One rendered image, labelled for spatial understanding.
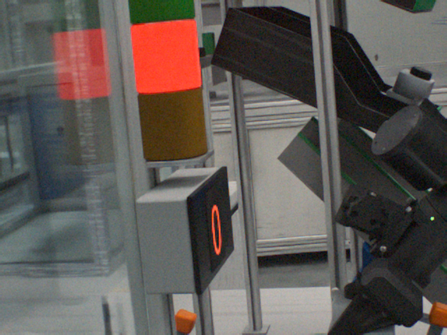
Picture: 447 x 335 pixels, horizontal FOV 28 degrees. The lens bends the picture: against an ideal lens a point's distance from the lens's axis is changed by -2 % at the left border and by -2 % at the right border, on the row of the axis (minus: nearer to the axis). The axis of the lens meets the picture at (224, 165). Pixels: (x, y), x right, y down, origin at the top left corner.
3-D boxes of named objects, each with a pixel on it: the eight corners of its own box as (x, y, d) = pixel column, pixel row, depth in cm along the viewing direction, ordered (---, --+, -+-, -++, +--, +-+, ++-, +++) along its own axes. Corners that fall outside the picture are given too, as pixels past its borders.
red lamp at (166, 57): (208, 83, 69) (202, 19, 68) (193, 89, 64) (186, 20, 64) (145, 88, 70) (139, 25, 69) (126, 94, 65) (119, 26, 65)
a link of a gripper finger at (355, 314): (404, 311, 83) (358, 267, 83) (404, 325, 79) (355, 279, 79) (353, 360, 85) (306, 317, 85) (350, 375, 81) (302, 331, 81)
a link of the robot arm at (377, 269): (464, 216, 93) (422, 174, 93) (477, 267, 75) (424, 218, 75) (408, 269, 95) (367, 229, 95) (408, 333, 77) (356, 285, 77)
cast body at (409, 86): (427, 123, 124) (446, 77, 122) (422, 128, 120) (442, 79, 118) (372, 100, 126) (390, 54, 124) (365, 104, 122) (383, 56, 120)
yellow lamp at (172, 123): (214, 148, 70) (208, 84, 69) (199, 158, 65) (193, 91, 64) (151, 151, 71) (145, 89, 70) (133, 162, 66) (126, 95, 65)
